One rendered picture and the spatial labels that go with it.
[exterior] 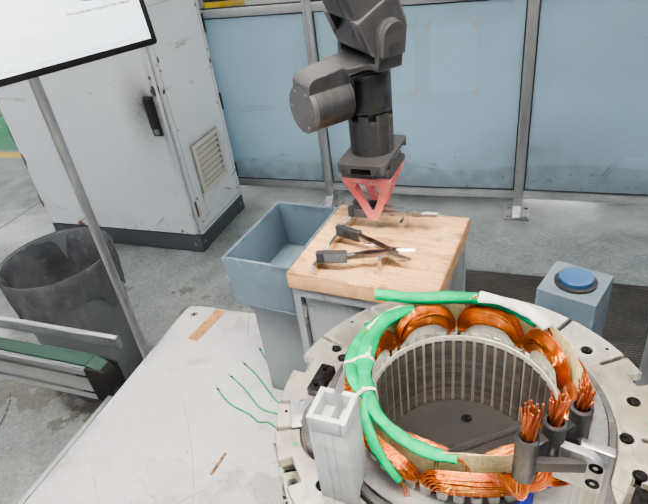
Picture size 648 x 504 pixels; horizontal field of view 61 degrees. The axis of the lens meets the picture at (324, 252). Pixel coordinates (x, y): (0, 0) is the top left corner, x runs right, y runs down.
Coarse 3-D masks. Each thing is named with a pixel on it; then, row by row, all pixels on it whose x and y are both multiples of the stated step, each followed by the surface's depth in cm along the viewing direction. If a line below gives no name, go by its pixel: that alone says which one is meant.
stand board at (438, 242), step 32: (352, 224) 80; (384, 224) 79; (416, 224) 78; (448, 224) 77; (416, 256) 71; (448, 256) 70; (320, 288) 70; (352, 288) 68; (384, 288) 66; (416, 288) 65
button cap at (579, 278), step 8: (560, 272) 68; (568, 272) 68; (576, 272) 67; (584, 272) 67; (560, 280) 67; (568, 280) 66; (576, 280) 66; (584, 280) 66; (592, 280) 66; (576, 288) 66; (584, 288) 66
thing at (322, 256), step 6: (318, 252) 69; (324, 252) 69; (330, 252) 69; (336, 252) 69; (342, 252) 68; (318, 258) 69; (324, 258) 69; (330, 258) 69; (336, 258) 69; (342, 258) 69
